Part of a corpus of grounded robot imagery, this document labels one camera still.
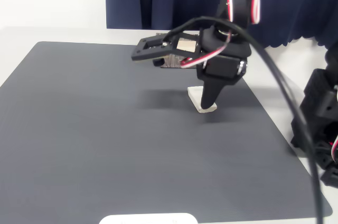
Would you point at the small white block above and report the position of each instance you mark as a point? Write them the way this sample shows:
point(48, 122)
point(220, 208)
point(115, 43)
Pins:
point(194, 94)

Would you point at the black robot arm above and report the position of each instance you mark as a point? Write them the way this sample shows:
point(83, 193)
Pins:
point(241, 2)

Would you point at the bark print cardboard box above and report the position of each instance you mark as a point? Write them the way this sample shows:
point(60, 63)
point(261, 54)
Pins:
point(171, 63)

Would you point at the grey textured mat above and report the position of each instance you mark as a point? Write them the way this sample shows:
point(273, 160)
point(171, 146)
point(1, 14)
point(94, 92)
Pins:
point(105, 129)

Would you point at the white rounded device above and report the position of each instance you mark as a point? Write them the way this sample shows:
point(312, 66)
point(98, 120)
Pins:
point(148, 219)

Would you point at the black camera mount frame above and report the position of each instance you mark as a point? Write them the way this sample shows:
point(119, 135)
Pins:
point(148, 49)

